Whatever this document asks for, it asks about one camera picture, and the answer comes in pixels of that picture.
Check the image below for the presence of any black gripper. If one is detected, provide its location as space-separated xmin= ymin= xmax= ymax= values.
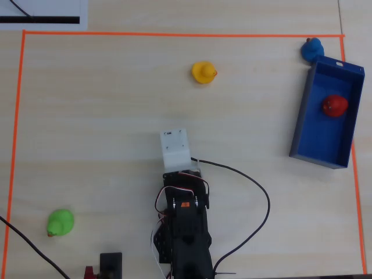
xmin=162 ymin=167 xmax=211 ymax=210

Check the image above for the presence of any red rubber duck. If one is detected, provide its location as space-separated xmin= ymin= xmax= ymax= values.
xmin=321 ymin=94 xmax=349 ymax=118

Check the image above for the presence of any small black box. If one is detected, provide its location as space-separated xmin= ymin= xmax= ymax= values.
xmin=99 ymin=252 xmax=123 ymax=279

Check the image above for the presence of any yellow rubber duck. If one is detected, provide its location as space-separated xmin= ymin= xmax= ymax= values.
xmin=191 ymin=60 xmax=219 ymax=85

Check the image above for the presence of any green rubber duck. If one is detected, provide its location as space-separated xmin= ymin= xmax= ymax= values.
xmin=46 ymin=208 xmax=76 ymax=238

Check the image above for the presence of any blue plastic box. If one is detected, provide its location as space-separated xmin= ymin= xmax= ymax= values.
xmin=289 ymin=55 xmax=366 ymax=170

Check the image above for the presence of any blue rubber duck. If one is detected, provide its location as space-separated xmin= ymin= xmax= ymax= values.
xmin=300 ymin=37 xmax=326 ymax=63

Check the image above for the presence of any orange tape border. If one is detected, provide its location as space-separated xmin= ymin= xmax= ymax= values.
xmin=1 ymin=30 xmax=367 ymax=276

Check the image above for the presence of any white paper black print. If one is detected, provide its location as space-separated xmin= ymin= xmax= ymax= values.
xmin=0 ymin=0 xmax=88 ymax=31

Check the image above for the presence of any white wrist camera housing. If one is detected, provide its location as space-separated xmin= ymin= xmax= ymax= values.
xmin=159 ymin=127 xmax=201 ymax=172

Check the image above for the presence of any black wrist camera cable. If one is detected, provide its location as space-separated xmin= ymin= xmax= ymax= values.
xmin=191 ymin=158 xmax=271 ymax=273

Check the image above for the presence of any thick black cable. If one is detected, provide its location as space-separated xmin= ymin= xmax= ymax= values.
xmin=0 ymin=215 xmax=71 ymax=279

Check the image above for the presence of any thin black cable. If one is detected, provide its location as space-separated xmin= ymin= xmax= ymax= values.
xmin=9 ymin=0 xmax=33 ymax=19

